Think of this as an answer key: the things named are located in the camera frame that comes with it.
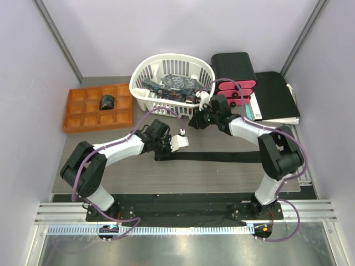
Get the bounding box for purple cable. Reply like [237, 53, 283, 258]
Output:
[201, 78, 308, 243]
[71, 107, 187, 242]

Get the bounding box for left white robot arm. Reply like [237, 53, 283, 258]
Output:
[60, 119, 171, 221]

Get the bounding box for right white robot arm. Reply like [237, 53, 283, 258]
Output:
[189, 95, 306, 219]

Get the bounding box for floral patterned ties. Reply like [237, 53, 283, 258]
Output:
[142, 74, 208, 104]

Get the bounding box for white plastic basket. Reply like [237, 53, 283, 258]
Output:
[129, 53, 215, 119]

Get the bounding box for black tie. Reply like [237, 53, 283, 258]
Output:
[168, 151, 262, 163]

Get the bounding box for rolled dark patterned tie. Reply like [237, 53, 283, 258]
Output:
[99, 94, 115, 110]

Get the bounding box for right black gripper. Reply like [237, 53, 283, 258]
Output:
[189, 103, 220, 130]

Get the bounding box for black folder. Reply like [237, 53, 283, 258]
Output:
[251, 71, 300, 120]

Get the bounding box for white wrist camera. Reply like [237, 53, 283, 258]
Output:
[170, 135, 189, 152]
[195, 90, 210, 111]

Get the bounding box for aluminium rail frame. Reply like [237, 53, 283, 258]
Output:
[25, 199, 349, 265]

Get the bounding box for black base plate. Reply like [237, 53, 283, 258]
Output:
[83, 192, 284, 228]

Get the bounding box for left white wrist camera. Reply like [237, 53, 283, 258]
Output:
[170, 135, 189, 152]

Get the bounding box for white teal book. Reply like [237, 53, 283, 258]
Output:
[246, 83, 300, 125]

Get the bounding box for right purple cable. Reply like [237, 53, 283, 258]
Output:
[201, 78, 308, 243]

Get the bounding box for orange wooden compartment tray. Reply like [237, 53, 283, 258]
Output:
[63, 84, 134, 134]

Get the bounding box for black pink drawer box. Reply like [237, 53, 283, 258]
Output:
[211, 52, 257, 108]

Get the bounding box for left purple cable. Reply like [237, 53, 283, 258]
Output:
[71, 107, 187, 242]

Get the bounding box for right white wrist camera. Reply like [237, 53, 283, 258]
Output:
[195, 90, 210, 111]

